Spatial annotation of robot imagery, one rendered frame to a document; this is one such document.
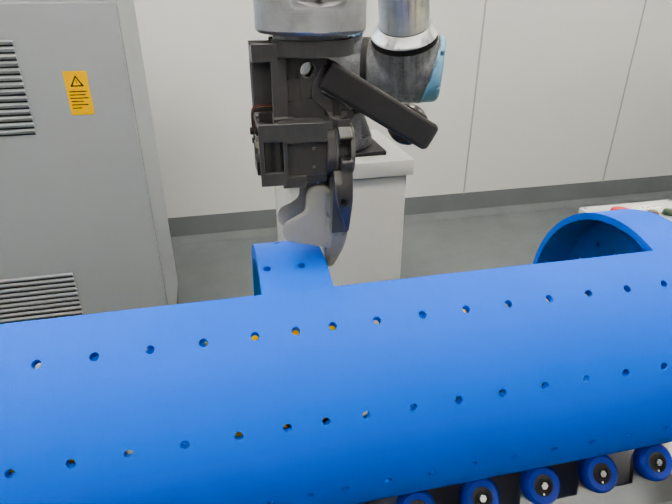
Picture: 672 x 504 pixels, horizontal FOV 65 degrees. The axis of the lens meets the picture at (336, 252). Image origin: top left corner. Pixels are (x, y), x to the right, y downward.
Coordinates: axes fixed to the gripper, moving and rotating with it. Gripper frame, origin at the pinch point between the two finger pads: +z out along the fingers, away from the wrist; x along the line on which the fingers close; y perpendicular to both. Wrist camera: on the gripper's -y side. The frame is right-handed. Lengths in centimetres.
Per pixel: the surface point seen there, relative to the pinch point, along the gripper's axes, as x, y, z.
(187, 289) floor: -212, 36, 124
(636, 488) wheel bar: 11.1, -34.6, 30.2
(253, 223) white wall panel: -278, -6, 117
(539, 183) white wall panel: -283, -217, 106
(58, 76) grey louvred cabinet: -153, 61, 3
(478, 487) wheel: 10.2, -13.8, 25.6
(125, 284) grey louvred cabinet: -153, 54, 84
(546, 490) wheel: 11.2, -21.8, 27.0
